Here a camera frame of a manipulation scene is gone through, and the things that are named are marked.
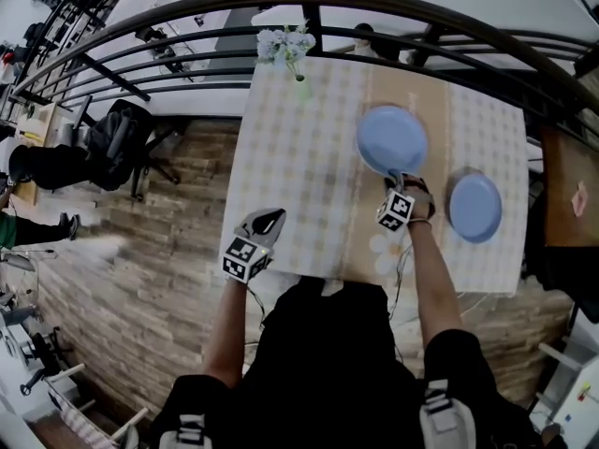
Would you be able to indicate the white flower bouquet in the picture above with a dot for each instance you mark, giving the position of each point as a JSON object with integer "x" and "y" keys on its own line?
{"x": 283, "y": 45}

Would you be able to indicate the person's white shoe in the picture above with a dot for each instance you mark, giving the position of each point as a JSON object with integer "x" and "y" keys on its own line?
{"x": 332, "y": 288}

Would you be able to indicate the black office chair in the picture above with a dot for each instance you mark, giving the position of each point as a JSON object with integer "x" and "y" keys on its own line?
{"x": 159, "y": 143}

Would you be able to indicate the wooden side table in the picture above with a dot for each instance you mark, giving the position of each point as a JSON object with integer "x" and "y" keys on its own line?
{"x": 568, "y": 190}

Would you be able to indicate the person's left forearm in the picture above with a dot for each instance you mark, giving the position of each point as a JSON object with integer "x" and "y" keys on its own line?
{"x": 227, "y": 330}

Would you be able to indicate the big blue plate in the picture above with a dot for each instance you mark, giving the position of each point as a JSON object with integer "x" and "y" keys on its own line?
{"x": 475, "y": 208}
{"x": 392, "y": 140}

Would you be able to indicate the black backpack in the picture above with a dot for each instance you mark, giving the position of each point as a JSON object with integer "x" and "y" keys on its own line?
{"x": 112, "y": 140}

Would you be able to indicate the black metal railing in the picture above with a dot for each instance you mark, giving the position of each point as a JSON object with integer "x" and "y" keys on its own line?
{"x": 140, "y": 26}

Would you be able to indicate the light wooden desk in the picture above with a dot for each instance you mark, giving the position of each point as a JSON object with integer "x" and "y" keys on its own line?
{"x": 35, "y": 124}

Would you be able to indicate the small pink cloth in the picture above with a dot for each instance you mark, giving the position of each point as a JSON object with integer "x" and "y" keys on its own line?
{"x": 580, "y": 200}

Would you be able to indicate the beige table runner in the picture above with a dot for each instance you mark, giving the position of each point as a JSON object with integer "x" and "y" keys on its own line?
{"x": 355, "y": 232}

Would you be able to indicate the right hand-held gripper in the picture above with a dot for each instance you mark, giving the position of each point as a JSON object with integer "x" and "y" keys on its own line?
{"x": 395, "y": 211}

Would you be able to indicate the green glass vase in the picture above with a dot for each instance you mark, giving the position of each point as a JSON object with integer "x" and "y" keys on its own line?
{"x": 306, "y": 91}

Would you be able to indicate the person's right hand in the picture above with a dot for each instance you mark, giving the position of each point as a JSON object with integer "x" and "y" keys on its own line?
{"x": 421, "y": 201}

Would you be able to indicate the person's right forearm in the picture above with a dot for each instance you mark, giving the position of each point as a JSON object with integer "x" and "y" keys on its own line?
{"x": 433, "y": 288}

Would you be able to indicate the white cabinet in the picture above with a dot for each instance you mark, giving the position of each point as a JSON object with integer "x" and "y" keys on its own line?
{"x": 582, "y": 400}

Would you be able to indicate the checkered tablecloth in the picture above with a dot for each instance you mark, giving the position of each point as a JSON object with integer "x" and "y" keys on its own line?
{"x": 281, "y": 166}

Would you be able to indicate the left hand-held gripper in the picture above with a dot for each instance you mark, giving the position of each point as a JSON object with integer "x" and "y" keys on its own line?
{"x": 245, "y": 255}

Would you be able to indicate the person's black shirt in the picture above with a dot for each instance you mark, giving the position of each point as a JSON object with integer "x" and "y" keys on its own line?
{"x": 327, "y": 367}

